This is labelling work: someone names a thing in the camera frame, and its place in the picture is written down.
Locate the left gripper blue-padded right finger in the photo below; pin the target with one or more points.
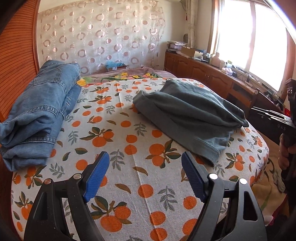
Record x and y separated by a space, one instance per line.
230 210

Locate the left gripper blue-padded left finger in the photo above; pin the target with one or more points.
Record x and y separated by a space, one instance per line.
47 219

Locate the grey-green pants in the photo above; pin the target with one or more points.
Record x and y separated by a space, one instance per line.
194 117

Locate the person's right hand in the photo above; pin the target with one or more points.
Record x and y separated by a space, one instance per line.
284 153

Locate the white plastic jug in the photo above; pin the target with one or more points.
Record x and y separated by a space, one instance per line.
215 60

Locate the orange fruit print bedsheet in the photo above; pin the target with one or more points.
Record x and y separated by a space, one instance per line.
145 194

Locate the blue denim jeans stack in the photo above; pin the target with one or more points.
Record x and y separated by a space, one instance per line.
29 133

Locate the long wooden sideboard cabinet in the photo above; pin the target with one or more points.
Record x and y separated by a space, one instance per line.
234 90

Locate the cardboard box on sideboard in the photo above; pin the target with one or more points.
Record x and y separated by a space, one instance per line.
188 51

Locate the stack of papers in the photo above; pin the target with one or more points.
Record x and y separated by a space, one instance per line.
175 45

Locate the pink floral blanket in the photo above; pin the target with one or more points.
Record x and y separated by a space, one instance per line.
124 75

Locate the beige side window curtain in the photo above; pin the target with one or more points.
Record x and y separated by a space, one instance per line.
192 12

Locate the brown wooden wardrobe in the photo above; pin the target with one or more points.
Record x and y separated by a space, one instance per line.
19 61

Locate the box with blue cloth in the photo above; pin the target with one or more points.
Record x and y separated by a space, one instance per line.
112 66

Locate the sheer circle pattern curtain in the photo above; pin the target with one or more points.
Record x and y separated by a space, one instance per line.
91 33

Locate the window with wooden frame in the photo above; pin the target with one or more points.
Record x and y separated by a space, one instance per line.
254 37

